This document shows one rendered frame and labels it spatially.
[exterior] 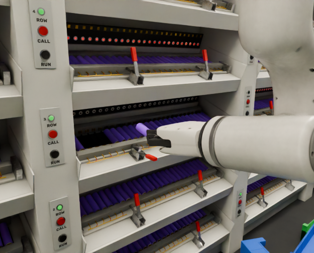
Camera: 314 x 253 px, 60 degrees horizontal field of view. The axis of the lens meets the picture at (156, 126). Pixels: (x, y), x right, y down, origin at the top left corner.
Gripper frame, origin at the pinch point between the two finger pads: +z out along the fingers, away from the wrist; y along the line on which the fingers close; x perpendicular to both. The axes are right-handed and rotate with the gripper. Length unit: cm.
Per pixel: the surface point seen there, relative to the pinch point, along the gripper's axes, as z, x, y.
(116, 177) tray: 15.4, 11.0, 2.7
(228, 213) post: 21, 40, -47
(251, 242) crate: 5, 42, -38
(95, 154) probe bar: 18.1, 4.4, 6.5
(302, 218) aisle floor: 17, 60, -100
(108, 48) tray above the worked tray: 25.8, -23.4, -5.2
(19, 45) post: 9.2, -19.9, 22.5
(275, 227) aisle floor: 21, 59, -82
